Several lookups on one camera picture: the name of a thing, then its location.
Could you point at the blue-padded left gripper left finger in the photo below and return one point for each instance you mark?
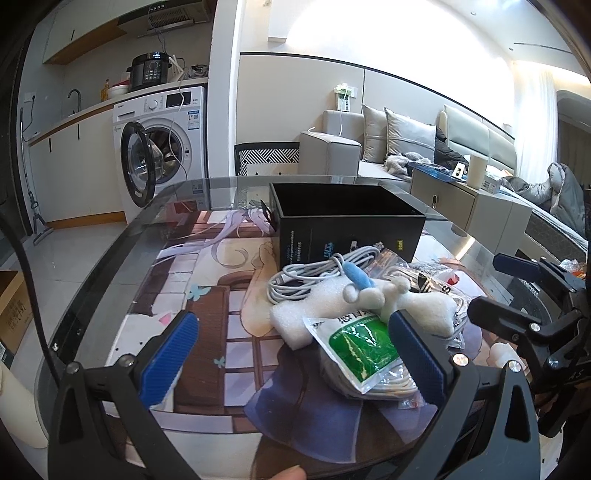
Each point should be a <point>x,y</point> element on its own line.
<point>80,443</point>

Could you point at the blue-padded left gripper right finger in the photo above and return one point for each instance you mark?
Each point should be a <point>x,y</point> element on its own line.
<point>485,426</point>

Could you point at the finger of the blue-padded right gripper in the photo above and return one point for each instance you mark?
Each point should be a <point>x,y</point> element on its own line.
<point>515,325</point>
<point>548,276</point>

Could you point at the green printed plastic packet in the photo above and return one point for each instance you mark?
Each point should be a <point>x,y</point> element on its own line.
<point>360,346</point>

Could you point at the white foam block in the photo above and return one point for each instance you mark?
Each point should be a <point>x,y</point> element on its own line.
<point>324,301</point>

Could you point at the person's left hand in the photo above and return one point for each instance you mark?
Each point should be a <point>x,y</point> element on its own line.
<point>292,473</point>

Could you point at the beige drawer cabinet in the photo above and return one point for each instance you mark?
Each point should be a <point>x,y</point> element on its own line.
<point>496,221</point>

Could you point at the adidas bag of laces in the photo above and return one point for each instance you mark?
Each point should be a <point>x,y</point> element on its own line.
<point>437,306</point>

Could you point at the grey jacket on bed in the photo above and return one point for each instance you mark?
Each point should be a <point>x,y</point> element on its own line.
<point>560,194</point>

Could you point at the cream paper cup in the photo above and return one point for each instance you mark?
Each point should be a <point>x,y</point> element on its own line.
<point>476,171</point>

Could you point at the white plush toy blue ear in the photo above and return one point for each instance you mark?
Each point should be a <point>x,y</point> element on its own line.
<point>375,295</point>

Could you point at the brown cardboard box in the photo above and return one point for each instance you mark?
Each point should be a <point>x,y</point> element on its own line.
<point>15,310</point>

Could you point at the grey cushion right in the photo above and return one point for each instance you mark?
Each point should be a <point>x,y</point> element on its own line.
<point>406,135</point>

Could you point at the grey cushion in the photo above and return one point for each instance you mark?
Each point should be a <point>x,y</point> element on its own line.
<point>406,135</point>
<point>374,135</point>

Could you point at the grey cushion left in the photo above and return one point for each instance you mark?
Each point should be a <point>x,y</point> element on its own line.
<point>374,135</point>

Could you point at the black cardboard box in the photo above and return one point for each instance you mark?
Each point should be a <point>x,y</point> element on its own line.
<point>310,222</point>

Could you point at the beige sofa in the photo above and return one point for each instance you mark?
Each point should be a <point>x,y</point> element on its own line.
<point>338,150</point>

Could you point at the floor mop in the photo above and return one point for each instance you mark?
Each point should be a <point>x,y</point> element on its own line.
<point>41,229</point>

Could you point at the patterned black white chair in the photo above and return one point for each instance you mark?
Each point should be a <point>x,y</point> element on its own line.
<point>266,158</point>

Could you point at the white washing machine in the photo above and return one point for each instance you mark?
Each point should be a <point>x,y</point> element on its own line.
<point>159,140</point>

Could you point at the black pressure cooker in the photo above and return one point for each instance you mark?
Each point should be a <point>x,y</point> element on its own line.
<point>152,69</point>

